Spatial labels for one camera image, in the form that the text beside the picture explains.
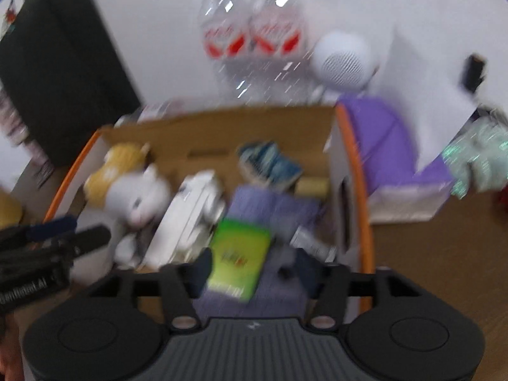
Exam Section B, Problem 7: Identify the green snack packet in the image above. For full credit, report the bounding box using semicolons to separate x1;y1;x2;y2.
208;218;272;303

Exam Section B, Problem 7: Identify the clear plastic wrapper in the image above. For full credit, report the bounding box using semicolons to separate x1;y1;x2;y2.
289;226;337;263

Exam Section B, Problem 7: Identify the yellow thermos jug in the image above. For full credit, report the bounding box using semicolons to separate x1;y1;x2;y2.
0;188;23;229

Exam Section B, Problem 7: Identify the purple cloth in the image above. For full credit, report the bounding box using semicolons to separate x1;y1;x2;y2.
194;185;322;321

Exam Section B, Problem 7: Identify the white folded device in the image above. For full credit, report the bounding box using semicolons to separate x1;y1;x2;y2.
143;170;226;269

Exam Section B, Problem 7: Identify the white plush hamster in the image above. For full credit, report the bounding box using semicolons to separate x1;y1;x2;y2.
97;164;172;268

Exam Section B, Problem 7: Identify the yellow sponge block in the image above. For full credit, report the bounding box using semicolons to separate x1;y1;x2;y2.
294;176;330;200

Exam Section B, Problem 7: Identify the red cardboard box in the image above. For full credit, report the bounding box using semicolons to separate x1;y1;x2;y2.
41;104;377;314

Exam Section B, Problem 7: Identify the yellow plush hamster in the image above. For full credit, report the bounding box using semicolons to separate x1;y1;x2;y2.
83;142;150;208

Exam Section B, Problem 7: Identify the starry night tissue pack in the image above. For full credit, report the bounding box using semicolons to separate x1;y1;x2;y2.
237;141;303;192

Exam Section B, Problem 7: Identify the black paper bag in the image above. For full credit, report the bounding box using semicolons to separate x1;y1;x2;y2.
1;0;140;167

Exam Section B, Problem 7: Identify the purple tissue pack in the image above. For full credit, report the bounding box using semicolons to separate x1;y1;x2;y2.
340;32;476;224

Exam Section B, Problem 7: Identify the iridescent plastic wrap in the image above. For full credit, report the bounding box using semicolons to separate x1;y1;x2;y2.
441;117;507;199

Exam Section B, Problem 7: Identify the white round speaker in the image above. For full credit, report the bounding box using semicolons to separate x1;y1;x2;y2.
309;30;379;93

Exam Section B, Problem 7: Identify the right water bottle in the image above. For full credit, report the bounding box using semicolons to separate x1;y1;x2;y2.
250;0;308;106

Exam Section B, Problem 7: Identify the water bottle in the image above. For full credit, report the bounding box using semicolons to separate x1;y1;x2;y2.
198;0;251;99
250;0;308;106

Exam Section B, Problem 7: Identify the black cylinder object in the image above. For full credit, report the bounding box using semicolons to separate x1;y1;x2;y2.
461;53;486;95

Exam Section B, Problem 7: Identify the left water bottle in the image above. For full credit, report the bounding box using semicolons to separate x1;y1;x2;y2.
198;0;251;99

